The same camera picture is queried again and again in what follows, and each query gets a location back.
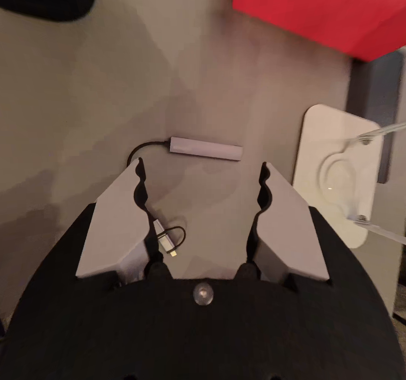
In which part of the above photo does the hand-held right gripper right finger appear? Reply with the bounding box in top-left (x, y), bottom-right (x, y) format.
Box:
top-left (246, 161), bottom-right (331, 281)

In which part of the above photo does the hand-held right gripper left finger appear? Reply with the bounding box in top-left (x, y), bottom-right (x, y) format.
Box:
top-left (75, 157), bottom-right (164, 279)

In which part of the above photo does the red plastic bin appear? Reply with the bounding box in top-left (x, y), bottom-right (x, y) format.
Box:
top-left (226, 0), bottom-right (406, 63)

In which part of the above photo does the white stand base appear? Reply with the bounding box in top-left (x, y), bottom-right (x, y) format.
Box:
top-left (292, 103), bottom-right (386, 249)

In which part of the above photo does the metal stand bracket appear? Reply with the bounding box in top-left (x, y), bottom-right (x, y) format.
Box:
top-left (347, 215), bottom-right (406, 246)
top-left (347, 123), bottom-right (406, 146)

